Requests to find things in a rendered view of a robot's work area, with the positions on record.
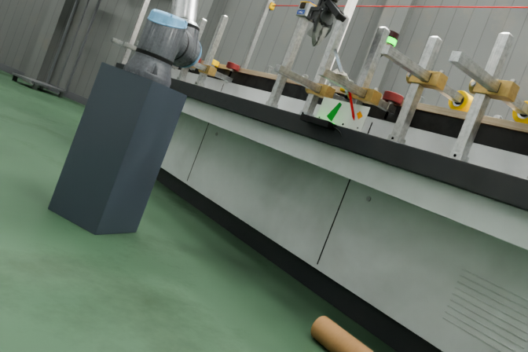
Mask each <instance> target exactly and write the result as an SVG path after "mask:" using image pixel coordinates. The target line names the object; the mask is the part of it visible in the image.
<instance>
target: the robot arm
mask: <svg viewBox="0 0 528 352"><path fill-rule="evenodd" d="M337 2H338V0H319V2H318V4H317V6H311V7H310V11H309V12H308V15H307V17H306V18H307V20H309V21H310V22H312V23H313V27H312V28H311V29H310V30H308V32H307V35H309V36H310V37H311V38H312V46H316V45H318V44H319V43H320V42H321V41H322V40H323V39H324V38H326V36H327V35H328V34H329V32H330V31H331V29H332V25H333V20H334V18H336V19H337V20H340V21H341V22H344V20H345V19H346V18H347V17H346V16H345V15H344V12H343V11H341V9H340V8H339V7H338V6H337V5H336V3H337ZM198 3H199V0H172V5H171V11H170V13H167V12H164V11H162V10H158V9H153V10H152V11H151V12H150V14H149V16H148V19H147V21H146V24H145V27H144V30H143V32H142V34H141V37H140V40H139V43H138V44H137V49H136V51H135V53H134V55H133V56H132V57H131V58H130V59H129V60H128V61H127V63H126V64H125V65H124V67H123V70H125V71H128V72H131V73H134V74H136V75H139V76H142V77H144V78H147V79H151V80H152V81H155V82H157V83H160V84H162V85H164V86H167V87H169V88H170V86H171V68H172V65H174V66H176V67H180V68H189V67H192V66H193V65H194V64H196V63H197V62H198V60H199V59H200V57H201V53H202V47H201V45H200V42H199V41H198V39H199V33H200V28H199V26H198V25H197V24H196V16H197V10H198ZM334 16H335V17H334ZM322 25H324V26H322Z"/></svg>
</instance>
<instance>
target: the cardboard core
mask: <svg viewBox="0 0 528 352"><path fill-rule="evenodd" d="M310 333H311V335H312V337H313V338H314V339H316V340H317V341H318V342H319V343H320V344H321V345H322V346H324V347H325V348H326V349H327V350H329V351H330V352H373V351H372V350H370V349H369V348H368V347H367V346H366V345H364V344H363V343H361V342H360V341H359V340H357V339H356V338H354V337H353V336H352V335H351V334H350V333H348V332H347V331H345V330H344V329H343V328H341V327H340V326H338V325H337V324H336V323H335V322H334V321H332V320H331V319H329V318H328V317H326V316H321V317H319V318H318V319H317V320H316V321H315V322H314V323H313V325H312V327H311V331H310Z"/></svg>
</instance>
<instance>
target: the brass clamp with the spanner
mask: <svg viewBox="0 0 528 352"><path fill-rule="evenodd" d="M362 88H363V89H365V90H367V92H366V94H365V97H358V96H356V95H355V94H353V93H351V97H352V98H353V99H357V100H359V101H361V102H363V103H366V104H370V105H376V106H378V104H379V102H380V98H381V96H382V94H381V93H380V92H378V91H377V90H373V89H369V88H364V87H362Z"/></svg>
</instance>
